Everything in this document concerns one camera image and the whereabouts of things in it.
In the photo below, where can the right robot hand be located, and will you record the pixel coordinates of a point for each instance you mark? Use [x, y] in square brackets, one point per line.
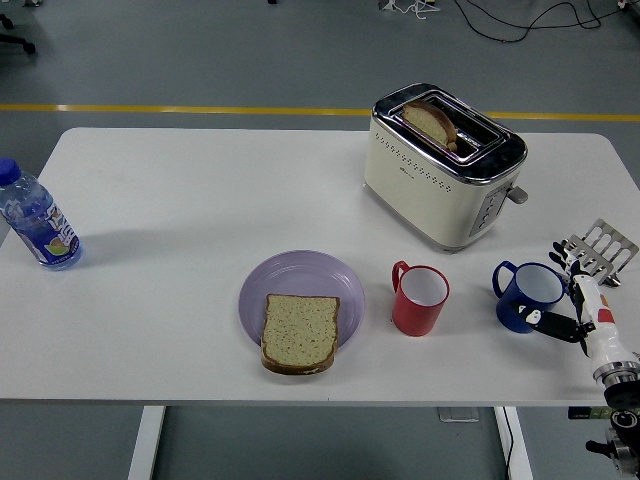
[602, 330]

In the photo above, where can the blue enamel cup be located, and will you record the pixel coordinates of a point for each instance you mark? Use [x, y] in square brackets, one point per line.
[537, 285]

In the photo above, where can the red enamel cup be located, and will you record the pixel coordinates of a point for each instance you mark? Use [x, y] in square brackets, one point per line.
[415, 320]

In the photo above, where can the rounded bread slice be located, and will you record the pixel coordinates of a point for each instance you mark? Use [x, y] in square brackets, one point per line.
[427, 122]

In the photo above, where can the square bread slice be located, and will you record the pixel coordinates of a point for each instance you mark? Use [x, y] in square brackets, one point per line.
[300, 330]

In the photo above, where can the black table control panel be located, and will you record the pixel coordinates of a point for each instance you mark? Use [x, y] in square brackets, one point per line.
[585, 413]

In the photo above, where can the silver metal toast rack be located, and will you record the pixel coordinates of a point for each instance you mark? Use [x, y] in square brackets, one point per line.
[607, 240]

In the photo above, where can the white table leg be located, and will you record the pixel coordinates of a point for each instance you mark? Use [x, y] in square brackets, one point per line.
[520, 450]
[146, 445]

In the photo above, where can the cream and chrome toaster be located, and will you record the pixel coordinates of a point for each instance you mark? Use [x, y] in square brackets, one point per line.
[415, 200]

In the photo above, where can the purple round plate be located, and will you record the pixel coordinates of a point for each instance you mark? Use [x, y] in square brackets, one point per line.
[300, 275]

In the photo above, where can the yellow floor tape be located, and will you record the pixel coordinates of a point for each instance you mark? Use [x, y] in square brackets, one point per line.
[200, 108]

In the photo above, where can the blue-capped drink bottle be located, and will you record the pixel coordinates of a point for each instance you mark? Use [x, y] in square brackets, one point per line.
[45, 230]

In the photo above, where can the black chair base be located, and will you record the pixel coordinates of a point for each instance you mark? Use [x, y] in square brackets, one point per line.
[25, 46]

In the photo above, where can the grey under-table bracket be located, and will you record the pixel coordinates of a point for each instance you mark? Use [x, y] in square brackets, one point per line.
[457, 415]

